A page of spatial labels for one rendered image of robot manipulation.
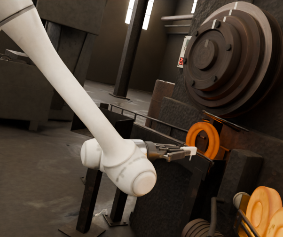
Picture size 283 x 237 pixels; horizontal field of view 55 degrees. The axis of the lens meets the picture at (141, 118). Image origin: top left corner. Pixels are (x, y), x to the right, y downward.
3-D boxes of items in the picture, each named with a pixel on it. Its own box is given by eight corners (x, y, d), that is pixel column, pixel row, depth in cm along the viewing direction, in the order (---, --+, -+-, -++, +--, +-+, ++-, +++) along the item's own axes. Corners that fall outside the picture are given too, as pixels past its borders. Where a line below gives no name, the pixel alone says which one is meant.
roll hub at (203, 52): (184, 85, 127) (200, 23, 122) (228, 98, 103) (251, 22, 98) (174, 82, 124) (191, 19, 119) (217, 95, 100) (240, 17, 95)
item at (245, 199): (256, 234, 82) (267, 200, 82) (257, 235, 82) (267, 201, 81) (232, 227, 83) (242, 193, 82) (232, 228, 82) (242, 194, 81)
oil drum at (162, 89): (165, 133, 480) (178, 83, 464) (185, 145, 430) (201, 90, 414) (136, 130, 450) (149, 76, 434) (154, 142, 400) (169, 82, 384)
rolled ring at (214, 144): (219, 129, 112) (225, 129, 114) (191, 116, 128) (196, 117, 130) (207, 170, 116) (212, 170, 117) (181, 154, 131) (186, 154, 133)
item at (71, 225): (73, 212, 178) (97, 106, 165) (106, 231, 168) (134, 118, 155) (51, 225, 160) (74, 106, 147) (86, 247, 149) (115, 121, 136)
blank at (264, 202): (266, 181, 81) (254, 178, 81) (290, 200, 65) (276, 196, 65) (251, 231, 82) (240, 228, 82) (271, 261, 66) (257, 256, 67)
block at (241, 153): (231, 203, 113) (249, 149, 109) (247, 214, 106) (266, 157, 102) (212, 204, 108) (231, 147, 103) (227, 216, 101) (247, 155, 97)
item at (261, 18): (183, 103, 142) (209, 10, 133) (258, 132, 102) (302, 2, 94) (173, 101, 138) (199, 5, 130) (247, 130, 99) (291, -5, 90)
